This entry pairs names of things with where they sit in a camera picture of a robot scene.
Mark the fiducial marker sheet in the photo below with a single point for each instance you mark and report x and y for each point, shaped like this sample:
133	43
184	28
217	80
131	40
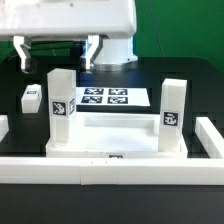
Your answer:
108	96

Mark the white desk top tray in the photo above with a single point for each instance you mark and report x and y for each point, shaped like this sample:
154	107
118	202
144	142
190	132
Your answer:
114	135

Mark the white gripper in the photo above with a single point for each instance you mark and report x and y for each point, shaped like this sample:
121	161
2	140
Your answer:
66	19

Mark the white left fence block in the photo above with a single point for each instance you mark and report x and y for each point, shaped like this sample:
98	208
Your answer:
4	128

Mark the white right fence bar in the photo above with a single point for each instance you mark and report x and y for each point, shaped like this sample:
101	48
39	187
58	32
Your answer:
210	138

